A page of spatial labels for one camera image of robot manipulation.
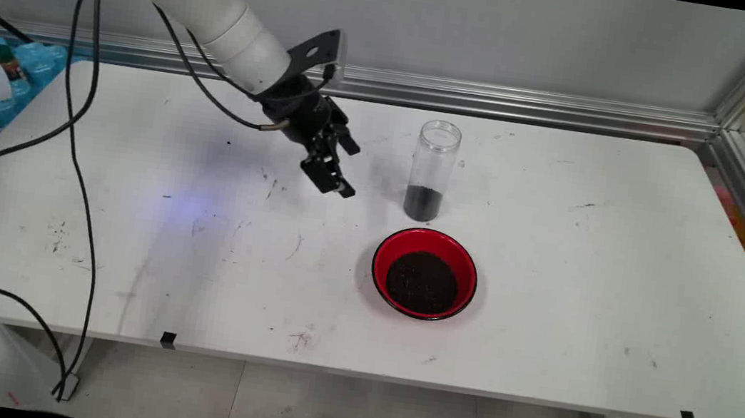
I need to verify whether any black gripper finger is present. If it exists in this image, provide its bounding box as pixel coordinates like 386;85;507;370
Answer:
321;98;368;158
296;130;364;201

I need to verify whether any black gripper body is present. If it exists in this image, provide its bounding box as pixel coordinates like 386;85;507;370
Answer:
253;69;351;156

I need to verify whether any clear plastic jar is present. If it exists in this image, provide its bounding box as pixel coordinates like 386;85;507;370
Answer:
401;117;464;227

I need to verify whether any red bowl black rim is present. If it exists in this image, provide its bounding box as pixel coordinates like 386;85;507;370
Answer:
365;222;485;327

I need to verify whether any large black granules pile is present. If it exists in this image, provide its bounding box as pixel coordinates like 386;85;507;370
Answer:
381;246;464;319

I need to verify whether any blue water bottle pack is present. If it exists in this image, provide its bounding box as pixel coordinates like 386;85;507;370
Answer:
0;36;88;198

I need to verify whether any bottle with green cap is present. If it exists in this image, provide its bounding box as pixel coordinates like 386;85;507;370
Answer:
0;44;31;83

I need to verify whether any black camera bracket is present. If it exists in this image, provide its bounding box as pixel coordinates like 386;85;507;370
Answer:
284;24;343;83

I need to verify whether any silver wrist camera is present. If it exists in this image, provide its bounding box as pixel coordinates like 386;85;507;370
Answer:
328;29;352;88

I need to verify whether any long aluminium frame rail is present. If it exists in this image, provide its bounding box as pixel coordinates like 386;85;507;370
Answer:
0;18;723;148

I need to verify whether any long black cable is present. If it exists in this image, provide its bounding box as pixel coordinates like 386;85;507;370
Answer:
0;0;343;418

